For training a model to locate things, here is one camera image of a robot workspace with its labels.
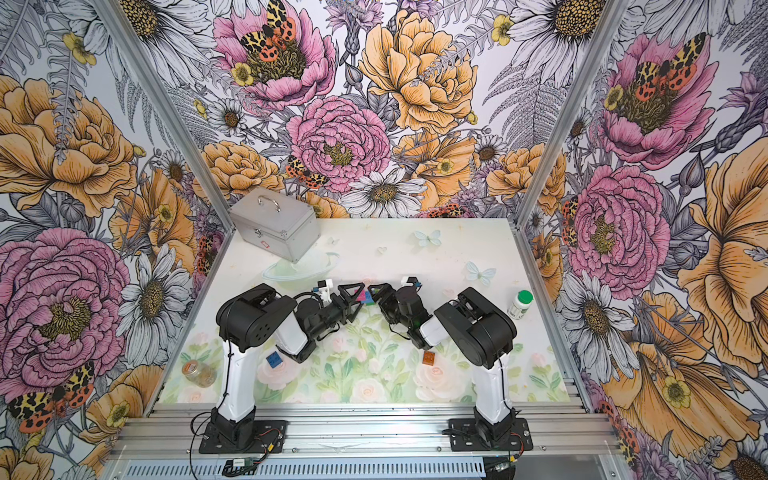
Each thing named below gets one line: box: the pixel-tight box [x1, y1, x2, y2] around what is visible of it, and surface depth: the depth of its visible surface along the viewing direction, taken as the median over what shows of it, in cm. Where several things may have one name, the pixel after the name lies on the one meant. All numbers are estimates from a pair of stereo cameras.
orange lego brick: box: [422, 350, 436, 366], surface depth 87 cm
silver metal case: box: [229, 186, 321, 263], surface depth 107 cm
